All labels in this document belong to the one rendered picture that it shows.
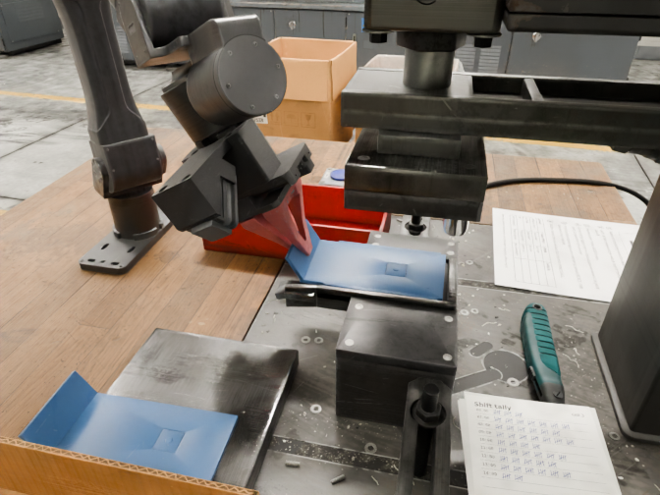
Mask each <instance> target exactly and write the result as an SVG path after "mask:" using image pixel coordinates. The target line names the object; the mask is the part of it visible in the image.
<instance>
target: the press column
mask: <svg viewBox="0 0 660 495"><path fill-rule="evenodd" d="M591 342H592V345H593V348H594V351H595V353H596V356H597V360H598V363H599V366H600V369H601V372H602V375H603V378H604V382H605V385H606V388H607V391H608V394H609V397H610V400H611V404H612V407H613V410H614V413H615V416H616V419H617V422H618V425H619V428H620V431H621V433H622V434H623V435H624V436H625V437H626V438H628V439H630V440H633V441H636V442H642V443H648V444H654V445H660V174H659V177H658V179H657V182H656V185H655V187H654V190H653V193H652V195H651V198H650V199H649V202H648V205H647V207H646V210H645V212H644V215H643V218H642V220H641V223H640V226H639V228H638V231H637V233H636V236H635V239H634V241H633V244H632V248H631V251H630V253H629V256H628V259H627V261H626V264H625V266H624V269H623V272H622V274H621V277H620V280H619V282H618V285H617V287H616V290H615V293H614V295H613V298H612V299H611V302H610V305H609V307H608V310H607V313H606V315H605V318H604V320H603V323H602V326H601V328H600V331H599V332H594V333H592V334H591Z"/></svg>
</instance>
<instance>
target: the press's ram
mask: <svg viewBox="0 0 660 495"><path fill-rule="evenodd" d="M466 39H467V34H466V33H444V32H417V31H397V37H396V43H397V45H398V46H401V47H404V48H406V50H405V63H404V68H403V69H389V68H370V67H359V68H358V69H357V72H356V73H355V75H354V76H353V77H352V79H351V80H350V81H349V83H348V84H347V86H346V87H345V88H344V89H343V90H342V92H341V126H342V127H352V128H362V130H361V132H360V134H359V136H358V138H357V141H356V143H355V145H354V147H353V149H352V151H351V153H350V155H349V157H348V159H347V162H346V164H345V173H344V208H347V209H355V210H365V211H375V212H384V213H394V214H404V215H413V216H422V217H432V218H442V219H443V229H444V232H445V233H446V234H447V235H449V236H452V237H460V236H463V235H464V234H465V233H466V231H467V229H468V223H469V221H470V222H480V219H481V214H482V208H483V201H484V199H485V193H486V188H487V182H488V171H487V162H486V153H485V144H484V137H487V138H512V139H526V140H540V141H554V142H566V143H580V144H594V145H607V146H620V147H634V148H648V149H660V82H642V81H623V80H603V79H584V78H564V77H545V76H526V75H506V74H486V73H467V72H453V67H454V59H455V51H456V50H457V49H459V48H461V47H463V46H464V45H465V44H466Z"/></svg>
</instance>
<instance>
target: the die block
mask: <svg viewBox="0 0 660 495"><path fill-rule="evenodd" d="M419 377H421V378H428V379H434V380H440V381H442V382H443V383H444V384H445V385H446V386H448V387H449V388H450V389H451V390H452V393H453V388H454V383H455V377H456V376H451V375H444V374H438V373H432V372H425V371H419V370H413V369H407V368H400V367H395V366H389V365H382V364H376V363H370V362H363V361H357V360H351V359H344V358H338V357H336V412H335V414H336V415H337V416H343V417H349V418H354V419H360V420H365V421H371V422H376V423H382V424H388V425H393V426H399V427H404V418H405V409H406V401H407V393H408V385H409V383H410V382H412V381H414V380H416V379H417V378H419Z"/></svg>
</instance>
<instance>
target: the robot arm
mask: <svg viewBox="0 0 660 495"><path fill-rule="evenodd" d="M52 1H53V3H54V6H55V8H56V10H57V12H58V14H59V17H60V19H61V22H62V24H63V27H64V30H65V33H66V35H67V38H68V42H69V45H70V48H71V52H72V55H73V58H74V62H75V65H76V68H77V72H78V75H79V78H80V82H81V85H82V91H83V95H84V100H85V106H86V113H87V131H88V134H89V137H90V139H89V140H88V142H89V145H90V149H91V152H92V155H93V158H92V159H91V168H92V182H93V187H94V189H95V190H96V191H97V192H98V193H99V194H100V195H101V196H102V197H103V198H104V199H105V198H108V202H109V206H110V210H111V214H112V217H113V221H114V224H113V227H112V229H113V231H111V232H110V233H109V234H108V235H107V236H106V237H105V238H103V239H102V240H101V241H100V242H99V243H98V244H96V245H95V246H94V247H93V248H92V249H91V250H89V251H88V252H87V253H86V254H85V255H84V256H83V257H81V258H80V259H79V265H80V268H81V269H82V270H87V271H95V272H102V273H109V274H116V275H122V274H126V273H128V272H129V271H130V270H131V269H132V268H133V267H134V266H135V265H136V264H137V263H138V261H139V260H140V259H141V258H142V257H143V256H144V255H145V254H146V253H147V252H148V251H149V250H150V249H151V248H152V247H153V246H154V245H155V244H156V243H157V242H158V241H159V240H160V239H161V238H162V237H163V236H164V235H165V234H166V233H167V231H168V230H169V229H170V228H171V227H172V226H173V225H174V226H175V228H176V229H177V230H178V231H180V232H185V231H188V232H191V233H192V234H193V235H196V236H198V237H201V238H203V239H206V240H209V241H211V242H214V241H217V240H219V239H222V238H224V237H227V236H229V235H232V229H235V228H236V227H237V226H238V224H239V223H240V224H241V225H242V227H243V228H244V229H246V230H248V231H251V232H253V233H255V234H257V235H259V236H261V237H263V238H266V239H268V240H270V241H272V242H275V243H277V244H279V245H281V246H283V247H284V248H287V249H290V247H291V244H293V245H294V246H295V247H296V248H298V249H299V250H300V251H302V252H303V253H304V254H305V255H306V256H309V255H310V253H311V250H312V243H311V240H310V236H309V232H308V228H307V225H306V221H305V217H304V206H303V186H302V178H301V177H302V176H304V175H307V174H309V173H311V172H312V170H313V168H314V166H315V164H314V163H313V161H312V159H311V158H310V156H311V154H312V153H311V151H310V149H309V148H308V146H307V144H306V143H305V142H302V143H299V144H297V145H295V146H293V147H291V148H289V149H287V150H285V151H282V152H280V153H278V154H276V153H275V151H274V150H273V148H272V147H271V145H270V144H269V142H268V141H267V139H266V138H265V136H264V134H263V133H262V131H261V130H260V128H259V127H258V125H257V124H256V122H255V121H254V119H253V118H256V117H259V116H263V115H266V114H269V113H271V112H272V111H274V110H275V109H276V108H277V107H278V106H279V105H280V104H281V102H282V100H283V98H284V96H285V93H286V89H287V75H286V70H285V67H284V64H283V62H282V60H281V58H280V56H279V54H278V53H277V52H276V50H275V49H274V48H273V47H272V46H271V45H270V44H269V43H268V42H266V41H265V39H264V35H263V31H262V27H261V24H260V20H259V18H258V16H257V15H256V14H252V15H243V16H235V17H234V13H233V10H232V6H231V2H230V0H52ZM110 3H111V4H110ZM111 5H112V6H113V7H114V9H115V10H116V16H117V22H118V23H119V25H120V26H121V27H122V29H123V30H124V32H125V33H126V34H127V37H128V40H129V43H130V45H131V48H132V51H133V54H134V57H135V60H136V63H137V67H138V68H142V67H149V66H155V65H161V64H168V63H174V62H181V61H187V60H190V61H188V62H187V63H186V64H184V65H182V66H181V67H179V68H178V69H176V70H174V71H173V72H171V74H172V81H171V82H170V83H169V84H168V85H166V86H165V87H163V88H162V89H161V90H162V91H163V93H162V94H161V95H160V97H161V98H162V99H163V101H164V102H165V104H166V105H167V106H168V108H169V109H170V110H171V112H172V113H173V115H174V116H175V117H176V119H177V120H178V121H179V123H180V124H181V126H182V127H183V128H184V130H185V131H186V133H187V134H188V135H189V137H190V138H191V139H192V141H193V142H194V144H195V145H196V147H195V148H194V149H193V150H192V151H191V152H190V153H189V154H188V155H187V156H186V157H185V158H184V159H183V160H182V163H183V165H182V166H181V167H180V168H179V169H178V170H177V171H176V172H175V173H174V174H173V175H172V176H171V177H170V178H169V179H168V180H167V181H166V182H165V183H164V184H163V185H162V186H161V187H160V189H159V190H158V191H157V192H156V193H154V189H153V185H156V184H159V183H162V174H165V173H166V169H167V157H166V153H165V151H164V149H163V147H162V145H161V144H159V143H156V139H155V135H154V134H150V133H149V132H148V130H147V126H146V122H145V121H144V119H143V118H142V116H141V115H140V113H139V110H138V107H137V105H136V102H135V100H134V97H133V94H132V91H131V88H130V84H129V81H128V77H127V73H126V69H125V65H124V61H123V58H122V54H121V50H120V46H119V42H118V38H117V34H116V31H115V27H114V23H113V17H112V12H111ZM288 204H289V205H290V208H291V210H292V213H293V215H292V213H291V211H290V208H289V206H288ZM293 216H294V217H293ZM298 231H299V232H300V233H299V232H298Z"/></svg>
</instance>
